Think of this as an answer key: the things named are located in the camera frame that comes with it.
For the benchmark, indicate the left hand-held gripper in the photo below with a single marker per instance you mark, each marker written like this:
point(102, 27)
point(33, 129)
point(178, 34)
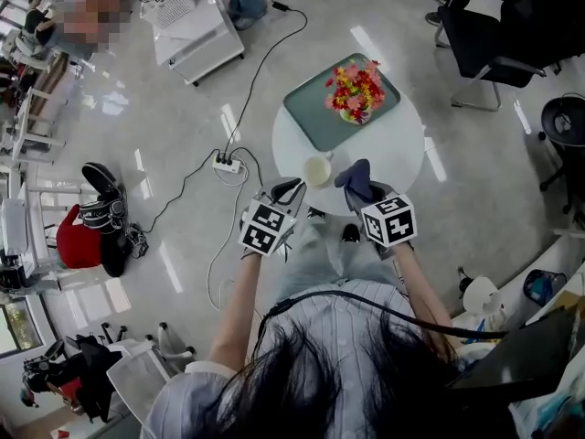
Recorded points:
point(265, 227)

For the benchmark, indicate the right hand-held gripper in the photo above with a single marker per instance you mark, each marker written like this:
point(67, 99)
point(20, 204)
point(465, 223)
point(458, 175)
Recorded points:
point(388, 222)

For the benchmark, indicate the dark blue cloth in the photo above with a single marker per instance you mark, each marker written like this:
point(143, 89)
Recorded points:
point(355, 178)

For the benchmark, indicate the cream white mug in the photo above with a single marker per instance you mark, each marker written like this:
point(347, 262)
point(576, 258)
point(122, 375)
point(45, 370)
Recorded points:
point(316, 170)

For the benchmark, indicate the person's right forearm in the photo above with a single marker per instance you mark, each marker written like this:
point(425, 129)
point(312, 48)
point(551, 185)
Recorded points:
point(422, 295)

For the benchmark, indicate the person's left forearm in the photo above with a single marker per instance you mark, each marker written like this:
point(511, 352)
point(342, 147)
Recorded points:
point(235, 304)

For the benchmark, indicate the person's left shoe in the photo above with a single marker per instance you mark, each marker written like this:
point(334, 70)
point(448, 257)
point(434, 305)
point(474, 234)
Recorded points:
point(316, 214)

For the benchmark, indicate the person's shoe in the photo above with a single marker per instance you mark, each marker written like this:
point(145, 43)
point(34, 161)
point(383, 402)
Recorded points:
point(316, 214)
point(351, 233)

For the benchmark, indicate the round white table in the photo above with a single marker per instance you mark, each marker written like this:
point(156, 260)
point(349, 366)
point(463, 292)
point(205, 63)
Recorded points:
point(393, 153)

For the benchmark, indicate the person's right shoe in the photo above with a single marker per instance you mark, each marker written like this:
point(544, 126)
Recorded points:
point(351, 233)

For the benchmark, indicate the white power strip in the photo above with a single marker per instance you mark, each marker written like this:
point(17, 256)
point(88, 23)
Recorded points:
point(227, 164)

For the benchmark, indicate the person's light jeans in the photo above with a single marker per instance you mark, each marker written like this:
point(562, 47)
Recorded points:
point(320, 259)

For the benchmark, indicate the green rectangular tray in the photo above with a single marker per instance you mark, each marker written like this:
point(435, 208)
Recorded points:
point(311, 117)

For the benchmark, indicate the pot of red flowers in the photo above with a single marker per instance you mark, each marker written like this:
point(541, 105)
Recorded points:
point(354, 90)

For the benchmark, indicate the person's striped shirt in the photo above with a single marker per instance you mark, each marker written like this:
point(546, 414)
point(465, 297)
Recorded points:
point(338, 318)

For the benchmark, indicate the white desk lamp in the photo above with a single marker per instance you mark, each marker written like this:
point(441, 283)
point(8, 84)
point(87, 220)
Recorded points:
point(481, 296)

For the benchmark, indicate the white wheeled cart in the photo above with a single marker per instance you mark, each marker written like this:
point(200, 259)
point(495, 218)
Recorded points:
point(196, 35)

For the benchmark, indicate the black and white backpack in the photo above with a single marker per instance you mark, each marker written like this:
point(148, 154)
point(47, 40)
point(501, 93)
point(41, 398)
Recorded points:
point(107, 208)

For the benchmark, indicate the black mesh bin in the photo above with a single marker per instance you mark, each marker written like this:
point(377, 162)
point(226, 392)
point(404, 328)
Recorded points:
point(544, 285)

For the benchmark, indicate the black round stool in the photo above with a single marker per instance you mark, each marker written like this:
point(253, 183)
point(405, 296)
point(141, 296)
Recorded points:
point(564, 126)

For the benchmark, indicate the black office chair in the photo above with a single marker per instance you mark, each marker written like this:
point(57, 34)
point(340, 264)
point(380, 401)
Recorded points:
point(512, 30)

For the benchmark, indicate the red bag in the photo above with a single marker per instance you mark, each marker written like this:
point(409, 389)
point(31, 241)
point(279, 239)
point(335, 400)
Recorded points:
point(78, 240)

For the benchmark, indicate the black flat panel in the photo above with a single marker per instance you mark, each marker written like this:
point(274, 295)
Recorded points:
point(525, 359)

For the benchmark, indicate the white mesh office chair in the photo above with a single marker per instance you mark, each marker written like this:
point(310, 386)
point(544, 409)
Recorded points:
point(137, 373)

